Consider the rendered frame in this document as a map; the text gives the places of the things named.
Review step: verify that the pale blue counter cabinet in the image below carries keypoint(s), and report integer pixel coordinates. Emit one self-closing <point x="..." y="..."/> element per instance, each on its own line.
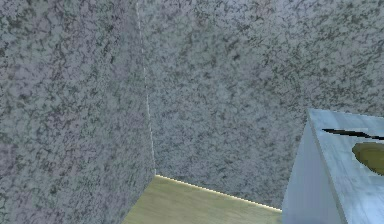
<point x="320" y="186"/>

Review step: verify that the thin black flat utensil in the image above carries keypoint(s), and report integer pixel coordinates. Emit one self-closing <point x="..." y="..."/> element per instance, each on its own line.
<point x="350" y="133"/>

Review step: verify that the olive green round dish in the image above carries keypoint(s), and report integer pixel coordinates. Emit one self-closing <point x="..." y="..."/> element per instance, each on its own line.
<point x="371" y="156"/>

